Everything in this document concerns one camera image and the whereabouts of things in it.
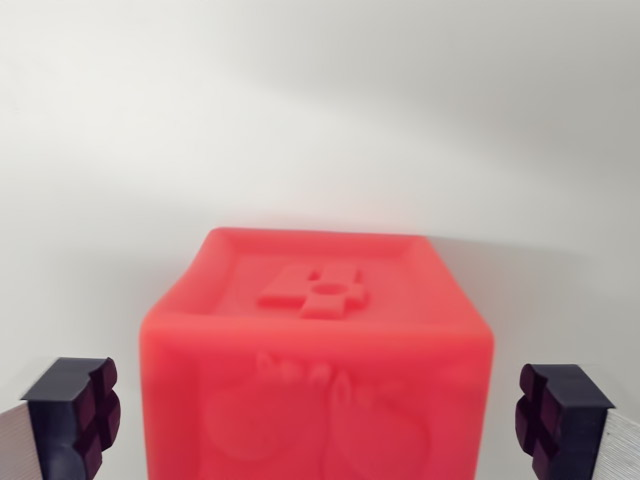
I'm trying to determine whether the black-tipped silver gripper left finger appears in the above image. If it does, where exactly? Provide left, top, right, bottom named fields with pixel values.
left=0, top=356, right=122, bottom=480

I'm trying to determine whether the black-tipped silver gripper right finger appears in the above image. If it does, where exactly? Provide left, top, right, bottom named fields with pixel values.
left=513, top=362, right=640, bottom=480

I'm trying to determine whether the red embossed cube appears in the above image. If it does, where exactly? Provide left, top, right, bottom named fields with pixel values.
left=138, top=226, right=496, bottom=480

